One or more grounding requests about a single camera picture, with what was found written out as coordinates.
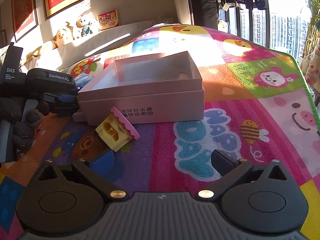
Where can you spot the beige plush toy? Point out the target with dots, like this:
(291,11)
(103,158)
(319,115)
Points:
(73,30)

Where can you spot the person's left hand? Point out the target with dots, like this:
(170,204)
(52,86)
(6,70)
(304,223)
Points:
(18,120)

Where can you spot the yellow duck plush toy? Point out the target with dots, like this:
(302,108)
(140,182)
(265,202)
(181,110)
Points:
(63,38)

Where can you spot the green bamboo plant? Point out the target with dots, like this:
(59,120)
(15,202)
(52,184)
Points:
(312,17)

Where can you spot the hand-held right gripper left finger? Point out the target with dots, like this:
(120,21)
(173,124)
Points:
(103,163)

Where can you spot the small white plush toy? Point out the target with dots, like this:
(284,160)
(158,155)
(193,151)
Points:
(95,25)

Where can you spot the floral cloth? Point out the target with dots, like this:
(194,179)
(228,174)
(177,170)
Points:
(312,67)

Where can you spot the green white box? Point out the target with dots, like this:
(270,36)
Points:
(166,19)

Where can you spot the white plush cat teal outfit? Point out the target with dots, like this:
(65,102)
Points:
(85,26)

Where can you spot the pink cardboard box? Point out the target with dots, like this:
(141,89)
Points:
(150,100)

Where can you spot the small beige round toy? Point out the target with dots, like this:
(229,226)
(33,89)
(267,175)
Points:
(182,75)

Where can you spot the blue white tissue pack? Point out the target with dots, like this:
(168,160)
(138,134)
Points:
(83,80)

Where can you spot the red picture card box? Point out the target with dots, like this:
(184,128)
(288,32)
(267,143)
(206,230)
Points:
(108,20)

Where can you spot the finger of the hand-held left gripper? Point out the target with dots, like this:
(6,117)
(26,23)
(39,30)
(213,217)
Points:
(65,108)
(67,99)

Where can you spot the yellow toy house pink roof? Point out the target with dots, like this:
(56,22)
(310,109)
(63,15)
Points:
(112,132)

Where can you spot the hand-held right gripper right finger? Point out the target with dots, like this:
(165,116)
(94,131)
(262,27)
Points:
(221,161)

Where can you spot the colourful printed cartoon mat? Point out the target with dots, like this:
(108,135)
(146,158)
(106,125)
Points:
(250,105)

